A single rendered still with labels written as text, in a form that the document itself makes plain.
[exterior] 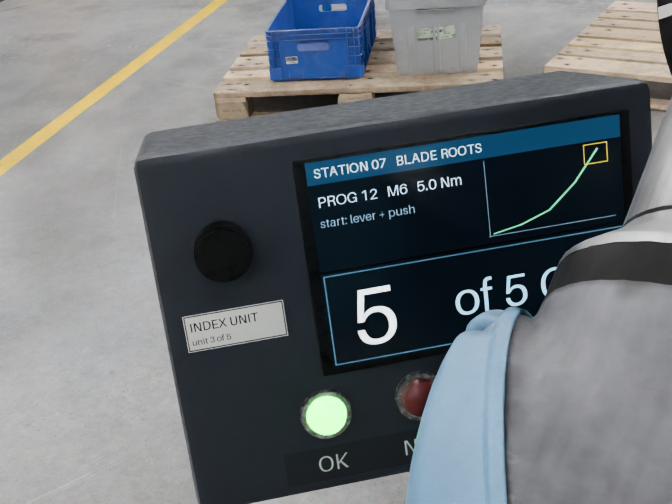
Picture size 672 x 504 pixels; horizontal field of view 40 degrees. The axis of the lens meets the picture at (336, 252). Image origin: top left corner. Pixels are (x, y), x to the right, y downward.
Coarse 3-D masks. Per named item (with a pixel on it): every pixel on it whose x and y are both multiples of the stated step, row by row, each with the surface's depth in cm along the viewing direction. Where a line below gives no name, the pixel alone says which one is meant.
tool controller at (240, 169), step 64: (192, 128) 51; (256, 128) 47; (320, 128) 44; (384, 128) 44; (448, 128) 45; (512, 128) 45; (576, 128) 46; (640, 128) 46; (192, 192) 43; (256, 192) 44; (320, 192) 44; (384, 192) 45; (448, 192) 45; (512, 192) 46; (576, 192) 46; (192, 256) 44; (256, 256) 45; (320, 256) 45; (384, 256) 46; (448, 256) 46; (512, 256) 47; (192, 320) 45; (256, 320) 45; (320, 320) 46; (448, 320) 47; (192, 384) 46; (256, 384) 46; (320, 384) 47; (384, 384) 47; (192, 448) 47; (256, 448) 47; (320, 448) 48; (384, 448) 48
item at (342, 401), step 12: (312, 396) 47; (324, 396) 47; (336, 396) 47; (312, 408) 46; (324, 408) 46; (336, 408) 46; (348, 408) 47; (312, 420) 46; (324, 420) 46; (336, 420) 46; (348, 420) 47; (312, 432) 47; (324, 432) 47; (336, 432) 47
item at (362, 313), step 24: (384, 264) 46; (408, 264) 46; (336, 288) 46; (360, 288) 46; (384, 288) 46; (408, 288) 46; (336, 312) 46; (360, 312) 46; (384, 312) 46; (408, 312) 46; (336, 336) 46; (360, 336) 46; (384, 336) 47; (408, 336) 47; (336, 360) 46; (360, 360) 47
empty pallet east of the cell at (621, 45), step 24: (600, 24) 417; (624, 24) 414; (648, 24) 411; (576, 48) 391; (600, 48) 391; (624, 48) 386; (648, 48) 383; (600, 72) 365; (624, 72) 361; (648, 72) 359
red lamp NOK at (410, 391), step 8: (408, 376) 47; (416, 376) 47; (424, 376) 47; (432, 376) 47; (400, 384) 47; (408, 384) 47; (416, 384) 47; (424, 384) 47; (400, 392) 47; (408, 392) 47; (416, 392) 47; (424, 392) 47; (400, 400) 47; (408, 400) 47; (416, 400) 47; (424, 400) 47; (400, 408) 47; (408, 408) 47; (416, 408) 47; (408, 416) 48; (416, 416) 48
